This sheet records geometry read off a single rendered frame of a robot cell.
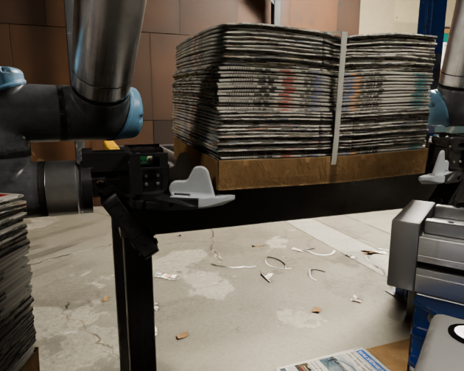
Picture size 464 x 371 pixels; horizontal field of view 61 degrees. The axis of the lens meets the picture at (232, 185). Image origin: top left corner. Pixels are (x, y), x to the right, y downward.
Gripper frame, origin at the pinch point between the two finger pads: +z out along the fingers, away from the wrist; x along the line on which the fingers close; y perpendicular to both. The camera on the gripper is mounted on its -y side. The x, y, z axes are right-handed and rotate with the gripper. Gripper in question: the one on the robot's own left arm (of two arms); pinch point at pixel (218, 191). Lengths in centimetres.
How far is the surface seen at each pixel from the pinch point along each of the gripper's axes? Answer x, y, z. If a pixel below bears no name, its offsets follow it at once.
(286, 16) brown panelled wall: 335, 75, 183
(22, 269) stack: -14.5, -2.3, -26.1
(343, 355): 43, -82, 65
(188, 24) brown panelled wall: 335, 60, 79
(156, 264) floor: 157, -94, 15
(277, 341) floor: 61, -85, 47
